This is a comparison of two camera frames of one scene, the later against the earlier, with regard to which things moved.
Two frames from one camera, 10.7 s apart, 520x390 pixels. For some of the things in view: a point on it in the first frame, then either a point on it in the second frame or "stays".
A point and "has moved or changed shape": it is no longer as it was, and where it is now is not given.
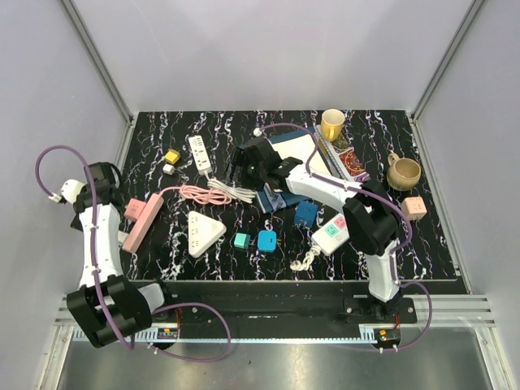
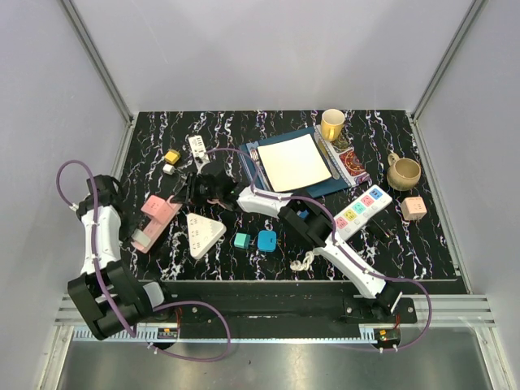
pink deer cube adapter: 413,208 stays
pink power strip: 142,223 -> 156,231
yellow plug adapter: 172,156 stays
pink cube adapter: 134,208 has moved or changed shape
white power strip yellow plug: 200,155 stays
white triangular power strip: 202,232 stays
